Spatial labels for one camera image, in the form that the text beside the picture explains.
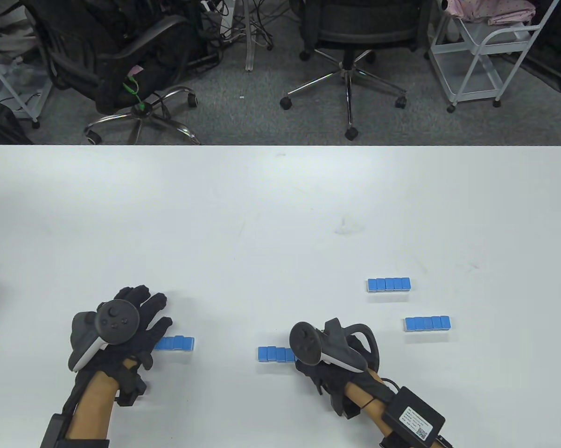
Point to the pink tag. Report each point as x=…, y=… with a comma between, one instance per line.
x=136, y=71

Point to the black left wrist module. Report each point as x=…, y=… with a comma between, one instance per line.
x=132, y=392

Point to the black office chair chrome base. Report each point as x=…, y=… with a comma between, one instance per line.
x=364, y=35

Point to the person's left hand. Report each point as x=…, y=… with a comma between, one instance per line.
x=150, y=311

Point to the black right wrist module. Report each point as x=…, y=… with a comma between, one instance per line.
x=348, y=408

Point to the pink cloth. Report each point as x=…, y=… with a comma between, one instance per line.
x=495, y=9

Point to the clear white post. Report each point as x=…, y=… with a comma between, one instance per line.
x=249, y=46

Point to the white power strip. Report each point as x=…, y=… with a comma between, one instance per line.
x=224, y=18

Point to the black labelled sensor box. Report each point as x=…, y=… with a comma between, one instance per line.
x=413, y=415

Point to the pile of white cloth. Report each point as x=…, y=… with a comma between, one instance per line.
x=5, y=39

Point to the grey right hand controller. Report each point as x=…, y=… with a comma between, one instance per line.
x=306, y=343

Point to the dark left forearm box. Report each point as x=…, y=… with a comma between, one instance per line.
x=52, y=431

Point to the blue mahjong tile wall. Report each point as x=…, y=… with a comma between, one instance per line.
x=271, y=354
x=427, y=323
x=388, y=284
x=178, y=344

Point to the white metal rack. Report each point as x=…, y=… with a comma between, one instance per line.
x=10, y=87

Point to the person's right hand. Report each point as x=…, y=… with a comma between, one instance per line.
x=327, y=380

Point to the person's left forearm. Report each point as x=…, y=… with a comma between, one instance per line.
x=90, y=411

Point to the black backpack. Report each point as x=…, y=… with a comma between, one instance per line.
x=0, y=126

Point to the black left sleeve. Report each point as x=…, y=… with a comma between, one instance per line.
x=87, y=444

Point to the grey left hand controller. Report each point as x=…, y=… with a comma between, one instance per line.
x=119, y=322

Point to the white metal cart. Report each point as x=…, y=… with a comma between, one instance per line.
x=469, y=74

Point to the black wrist module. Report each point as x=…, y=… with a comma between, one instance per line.
x=132, y=392
x=348, y=408

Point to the black office chair with armrests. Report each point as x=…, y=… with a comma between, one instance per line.
x=117, y=79

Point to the grey hand controller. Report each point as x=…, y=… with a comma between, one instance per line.
x=119, y=322
x=306, y=343

